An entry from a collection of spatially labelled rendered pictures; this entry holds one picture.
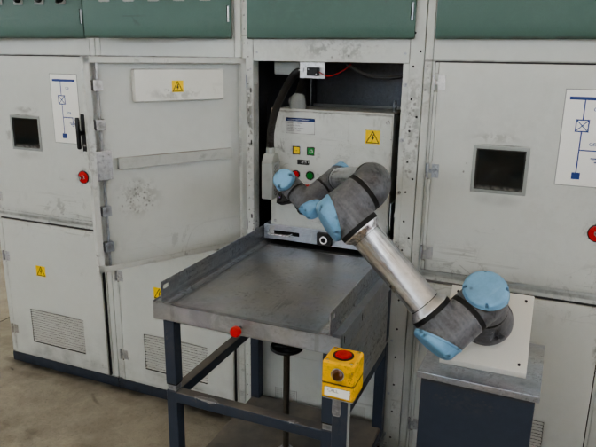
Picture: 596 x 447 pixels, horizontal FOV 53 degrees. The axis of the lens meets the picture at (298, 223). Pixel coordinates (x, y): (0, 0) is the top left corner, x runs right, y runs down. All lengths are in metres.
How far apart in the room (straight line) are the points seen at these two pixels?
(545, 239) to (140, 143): 1.43
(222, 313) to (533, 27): 1.30
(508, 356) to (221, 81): 1.38
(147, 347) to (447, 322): 1.73
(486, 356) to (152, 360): 1.69
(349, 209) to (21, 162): 1.94
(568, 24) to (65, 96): 2.02
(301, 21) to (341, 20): 0.15
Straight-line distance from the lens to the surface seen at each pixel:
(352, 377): 1.45
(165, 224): 2.33
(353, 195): 1.59
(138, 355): 3.02
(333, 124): 2.30
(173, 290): 1.97
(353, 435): 2.49
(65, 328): 3.28
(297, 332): 1.73
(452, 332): 1.60
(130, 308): 2.94
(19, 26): 3.00
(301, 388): 2.65
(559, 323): 2.27
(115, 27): 2.61
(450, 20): 2.13
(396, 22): 2.16
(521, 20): 2.10
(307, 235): 2.41
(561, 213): 2.15
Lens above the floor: 1.59
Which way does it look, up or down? 15 degrees down
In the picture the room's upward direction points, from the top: 1 degrees clockwise
